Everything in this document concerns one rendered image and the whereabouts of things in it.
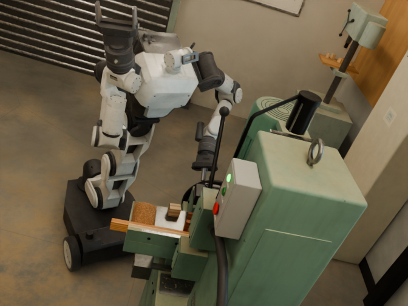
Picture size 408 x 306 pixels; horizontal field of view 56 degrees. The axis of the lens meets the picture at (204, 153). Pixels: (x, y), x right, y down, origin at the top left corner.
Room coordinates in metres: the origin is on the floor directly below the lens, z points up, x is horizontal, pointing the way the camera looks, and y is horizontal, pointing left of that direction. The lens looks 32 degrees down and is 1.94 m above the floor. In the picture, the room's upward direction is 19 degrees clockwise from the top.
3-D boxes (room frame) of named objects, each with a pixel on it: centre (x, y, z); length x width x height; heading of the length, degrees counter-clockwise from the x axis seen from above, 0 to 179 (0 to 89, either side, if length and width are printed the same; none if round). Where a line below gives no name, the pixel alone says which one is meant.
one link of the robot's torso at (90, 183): (1.82, 0.52, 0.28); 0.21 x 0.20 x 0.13; 41
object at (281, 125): (0.91, -0.21, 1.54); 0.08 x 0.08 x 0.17; 11
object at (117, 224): (1.03, -0.09, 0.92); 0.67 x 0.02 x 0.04; 101
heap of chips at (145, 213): (1.08, 0.14, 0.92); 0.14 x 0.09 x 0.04; 11
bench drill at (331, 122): (3.38, -0.92, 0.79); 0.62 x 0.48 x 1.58; 4
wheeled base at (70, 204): (1.79, 0.50, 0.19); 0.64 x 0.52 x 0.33; 41
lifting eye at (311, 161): (0.77, -0.24, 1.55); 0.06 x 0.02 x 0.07; 11
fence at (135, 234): (1.00, -0.13, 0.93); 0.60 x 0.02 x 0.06; 101
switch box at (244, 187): (0.71, -0.10, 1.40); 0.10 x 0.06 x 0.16; 11
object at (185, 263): (0.84, -0.06, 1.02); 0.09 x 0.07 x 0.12; 101
